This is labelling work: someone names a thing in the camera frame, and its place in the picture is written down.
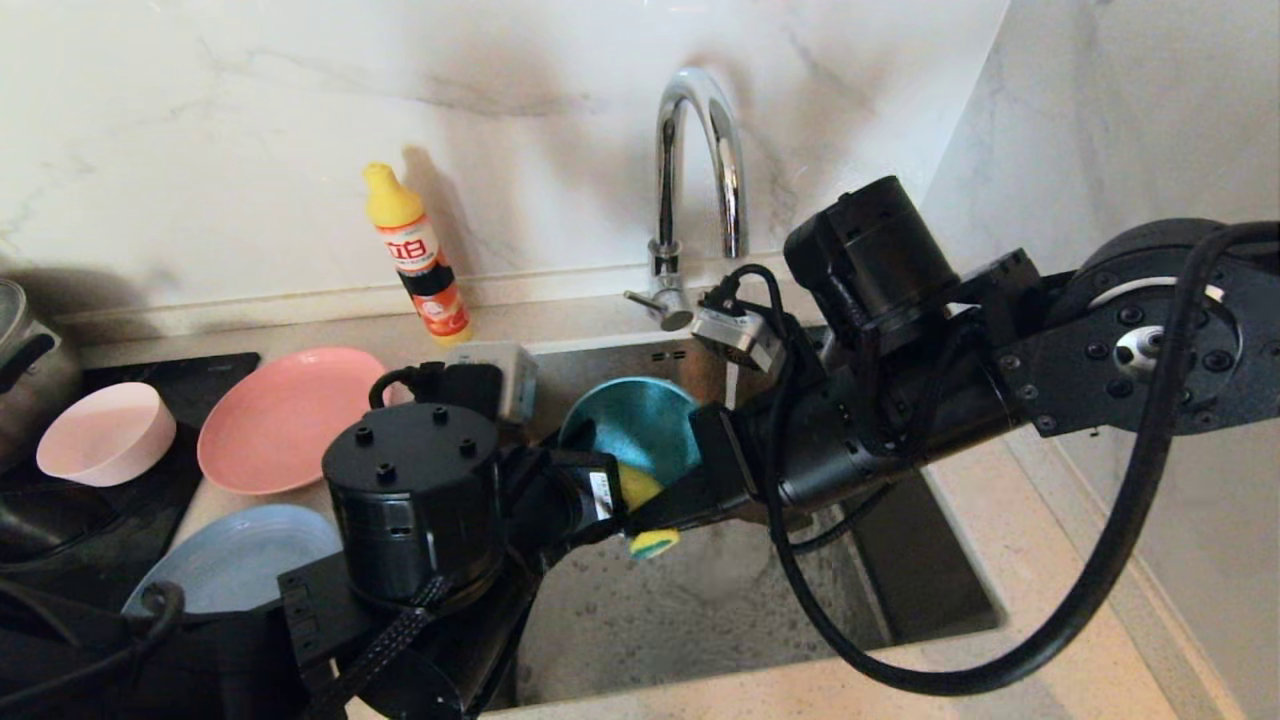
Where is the salmon pink plate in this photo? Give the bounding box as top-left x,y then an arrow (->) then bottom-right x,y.
197,347 -> 393,496

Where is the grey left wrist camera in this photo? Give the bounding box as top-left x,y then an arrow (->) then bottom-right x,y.
445,342 -> 539,423

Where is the yellow-capped orange dish soap bottle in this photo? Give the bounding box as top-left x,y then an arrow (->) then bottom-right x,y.
362,162 -> 473,347

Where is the light pink bowl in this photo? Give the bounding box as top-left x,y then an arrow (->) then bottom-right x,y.
37,382 -> 177,488

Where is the chrome gooseneck faucet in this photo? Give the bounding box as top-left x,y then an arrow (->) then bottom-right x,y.
624,66 -> 750,332

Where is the yellow sponge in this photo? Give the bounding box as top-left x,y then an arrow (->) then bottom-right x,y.
615,462 -> 683,561

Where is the black induction cooktop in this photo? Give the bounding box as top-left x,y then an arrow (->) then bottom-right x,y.
0,352 -> 261,601

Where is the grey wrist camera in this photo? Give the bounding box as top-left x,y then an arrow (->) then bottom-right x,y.
445,342 -> 539,423
690,300 -> 786,373

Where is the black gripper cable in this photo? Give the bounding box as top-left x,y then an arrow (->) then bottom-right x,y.
0,580 -> 186,716
715,222 -> 1280,698

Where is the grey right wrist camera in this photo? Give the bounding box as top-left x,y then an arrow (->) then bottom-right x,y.
690,300 -> 786,373

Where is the teal bowl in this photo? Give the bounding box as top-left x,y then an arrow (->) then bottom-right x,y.
558,376 -> 701,491

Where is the blue plate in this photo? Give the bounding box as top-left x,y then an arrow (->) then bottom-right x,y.
122,504 -> 344,616

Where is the black frying pan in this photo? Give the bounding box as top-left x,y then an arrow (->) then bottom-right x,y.
0,470 -> 121,571

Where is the stainless steel sink basin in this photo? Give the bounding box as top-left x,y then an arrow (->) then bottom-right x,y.
443,323 -> 1003,716

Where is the steel cooking pot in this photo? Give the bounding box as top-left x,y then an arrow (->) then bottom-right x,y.
0,280 -> 81,471

